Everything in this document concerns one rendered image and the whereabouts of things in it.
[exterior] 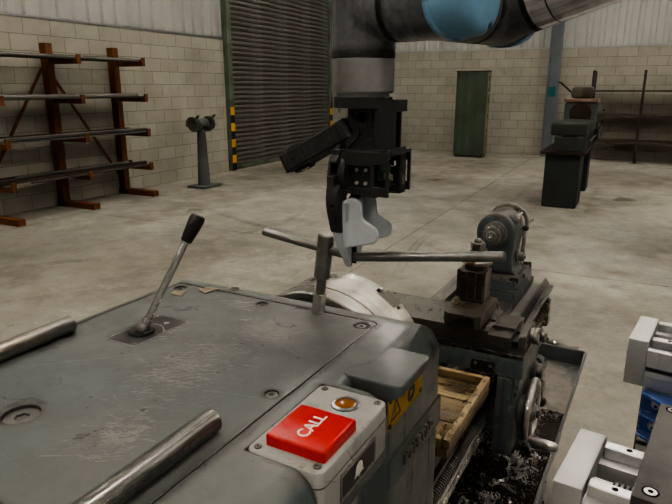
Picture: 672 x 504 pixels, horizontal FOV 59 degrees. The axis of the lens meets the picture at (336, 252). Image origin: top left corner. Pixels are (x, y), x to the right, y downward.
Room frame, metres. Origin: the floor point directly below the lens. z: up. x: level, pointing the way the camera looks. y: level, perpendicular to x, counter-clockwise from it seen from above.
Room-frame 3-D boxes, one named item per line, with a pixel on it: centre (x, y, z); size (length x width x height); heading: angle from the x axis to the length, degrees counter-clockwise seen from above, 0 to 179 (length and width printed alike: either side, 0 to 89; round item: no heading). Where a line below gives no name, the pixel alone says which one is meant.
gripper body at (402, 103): (0.74, -0.04, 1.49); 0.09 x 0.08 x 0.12; 61
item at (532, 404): (1.43, -0.51, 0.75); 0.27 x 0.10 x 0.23; 151
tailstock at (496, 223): (2.02, -0.57, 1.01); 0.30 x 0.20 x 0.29; 151
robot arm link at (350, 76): (0.74, -0.03, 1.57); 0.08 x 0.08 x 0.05
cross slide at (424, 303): (1.51, -0.31, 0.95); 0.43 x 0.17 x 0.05; 61
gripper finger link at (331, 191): (0.73, -0.01, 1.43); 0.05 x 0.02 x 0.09; 151
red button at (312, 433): (0.47, 0.02, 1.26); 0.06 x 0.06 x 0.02; 61
